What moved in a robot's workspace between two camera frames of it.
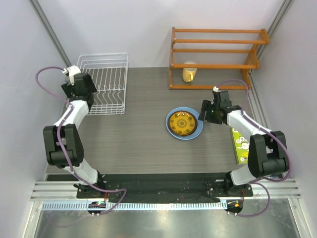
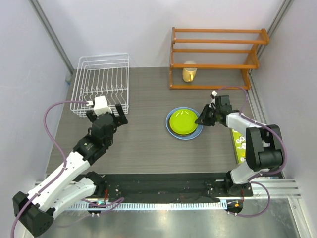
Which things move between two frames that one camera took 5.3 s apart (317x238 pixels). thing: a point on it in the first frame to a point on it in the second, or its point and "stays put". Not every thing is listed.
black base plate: (161, 188) stays put
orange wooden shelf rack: (253, 63) stays put
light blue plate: (196, 133) stays put
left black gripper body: (69, 89) to (114, 126)
